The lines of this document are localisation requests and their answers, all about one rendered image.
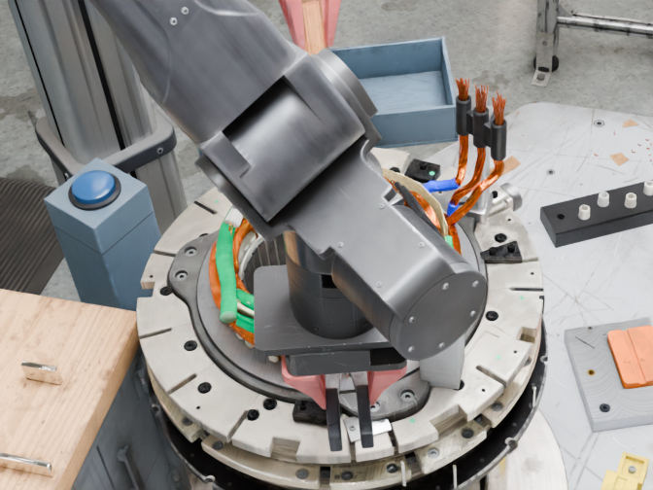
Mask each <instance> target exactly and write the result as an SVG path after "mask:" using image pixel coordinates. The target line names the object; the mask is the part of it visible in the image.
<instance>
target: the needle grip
mask: <svg viewBox="0 0 653 490"><path fill-rule="evenodd" d="M301 4H302V13H303V23H304V40H305V51H306V52H308V54H309V55H311V54H312V53H314V54H317V53H318V52H319V51H321V50H322V49H323V48H327V42H326V34H325V27H324V22H325V21H324V13H323V5H322V0H301Z"/></svg>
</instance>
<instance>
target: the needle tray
mask: <svg viewBox="0 0 653 490"><path fill-rule="evenodd" d="M329 50H330V51H332V52H333V53H334V54H336V55H337V56H338V57H339V58H340V59H341V60H342V61H343V62H344V63H345V64H346V65H347V66H348V67H349V68H350V70H351V71H352V72H353V73H354V74H355V75H356V77H357V78H358V79H359V81H360V82H361V84H362V85H363V87H364V88H365V90H366V92H367V93H368V95H369V96H370V98H371V100H372V101H373V103H374V104H375V106H376V107H377V109H378V113H377V114H376V115H374V116H373V117H372V118H371V121H372V123H373V124H374V126H375V127H376V129H377V130H378V132H379V133H380V135H381V136H382V139H381V140H380V141H379V142H378V143H377V144H376V145H375V146H373V148H381V149H389V148H399V147H409V146H419V145H427V144H437V143H447V142H456V141H459V134H458V133H457V132H456V94H455V89H454V84H453V78H452V73H451V68H450V63H449V58H448V53H447V49H446V44H445V38H444V37H435V38H427V39H417V40H408V41H399V42H390V43H381V44H371V45H362V46H352V47H344V48H334V49H329Z"/></svg>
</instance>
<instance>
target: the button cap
mask: <svg viewBox="0 0 653 490"><path fill-rule="evenodd" d="M115 190H116V184H115V181H114V178H113V176H112V175H111V174H110V173H108V172H106V171H102V170H92V171H88V172H86V173H84V174H82V175H81V176H79V177H78V178H77V179H76V180H75V181H74V183H73V185H72V192H73V195H74V197H75V199H76V200H77V201H78V202H80V203H82V204H95V203H99V202H102V201H104V200H106V199H107V198H109V197H110V196H111V195H112V194H113V193H114V192H115Z"/></svg>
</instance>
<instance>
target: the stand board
mask: <svg viewBox="0 0 653 490"><path fill-rule="evenodd" d="M140 344H141V343H140V338H139V335H138V330H137V319H136V311H130V310H124V309H118V308H113V307H107V306H101V305H95V304H89V303H83V302H77V301H72V300H66V299H60V298H54V297H43V296H37V295H31V294H27V293H21V292H15V291H9V290H3V289H0V452H3V453H8V454H13V455H18V456H21V457H26V458H31V459H36V460H41V461H46V462H50V463H51V464H52V467H53V469H54V471H55V474H54V476H53V477H48V476H43V475H38V474H34V473H30V472H21V471H16V470H11V469H7V468H2V467H0V490H70V489H71V487H72V485H73V483H74V481H75V479H76V477H77V475H78V473H79V470H80V468H81V466H82V464H83V462H84V460H85V458H86V455H87V453H88V451H89V449H90V448H91V446H92V443H93V441H94V439H95V437H96V435H97V433H98V431H99V429H100V427H101V425H102V423H103V421H104V419H105V417H106V414H107V412H108V410H109V408H110V406H111V404H112V402H113V400H114V398H115V396H116V394H117V392H118V390H119V388H120V385H121V383H122V381H123V379H124V377H125V375H126V373H127V371H128V369H129V367H130V365H131V363H132V360H133V358H134V356H135V354H136V352H137V350H138V348H139V346H140ZM22 361H27V362H33V363H38V364H43V365H49V366H54V367H57V368H58V370H59V372H60V375H61V377H62V380H63V382H62V384H61V386H59V385H54V384H50V383H44V382H39V381H34V380H28V379H26V376H25V374H24V372H23V370H22V367H21V363H22Z"/></svg>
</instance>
